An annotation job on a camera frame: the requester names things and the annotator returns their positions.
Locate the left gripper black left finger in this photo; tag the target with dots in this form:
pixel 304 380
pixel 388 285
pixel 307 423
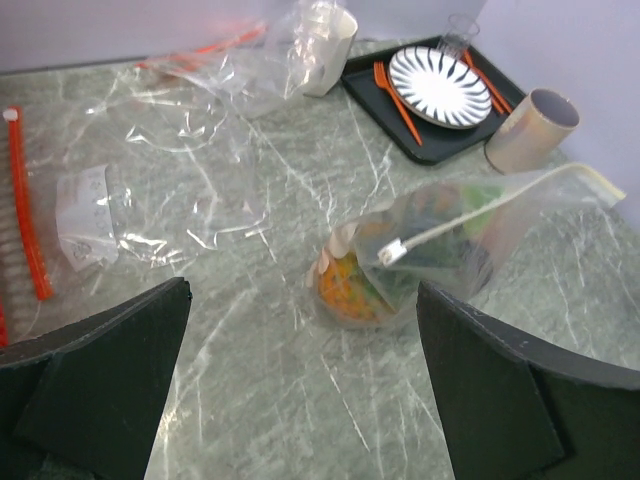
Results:
pixel 92 393

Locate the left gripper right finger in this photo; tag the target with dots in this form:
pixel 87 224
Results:
pixel 514 406

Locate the polka dot zip bag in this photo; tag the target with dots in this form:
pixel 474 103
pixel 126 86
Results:
pixel 499 210

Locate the toy pineapple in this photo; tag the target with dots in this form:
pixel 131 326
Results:
pixel 359 290

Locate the clear red-zipper bag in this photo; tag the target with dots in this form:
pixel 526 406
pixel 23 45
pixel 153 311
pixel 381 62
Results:
pixel 139 183

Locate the crumpled clear bag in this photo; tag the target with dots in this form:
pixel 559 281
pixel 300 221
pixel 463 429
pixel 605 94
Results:
pixel 256 69

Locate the red plastic basket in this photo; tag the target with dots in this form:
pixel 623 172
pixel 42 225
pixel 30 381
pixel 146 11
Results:
pixel 4 337

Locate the black tray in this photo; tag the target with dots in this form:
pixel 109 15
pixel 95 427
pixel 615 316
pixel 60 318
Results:
pixel 439 143

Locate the beige purple mug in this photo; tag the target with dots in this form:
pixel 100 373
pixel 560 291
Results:
pixel 538 124

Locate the orange spoon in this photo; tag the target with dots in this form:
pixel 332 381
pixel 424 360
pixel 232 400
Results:
pixel 498 101

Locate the striped white plate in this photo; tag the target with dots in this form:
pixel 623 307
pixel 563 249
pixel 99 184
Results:
pixel 439 89

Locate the orange fork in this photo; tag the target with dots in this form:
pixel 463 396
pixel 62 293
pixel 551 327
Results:
pixel 382 82

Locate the clear glass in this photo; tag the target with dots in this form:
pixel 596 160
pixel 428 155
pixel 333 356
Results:
pixel 461 30

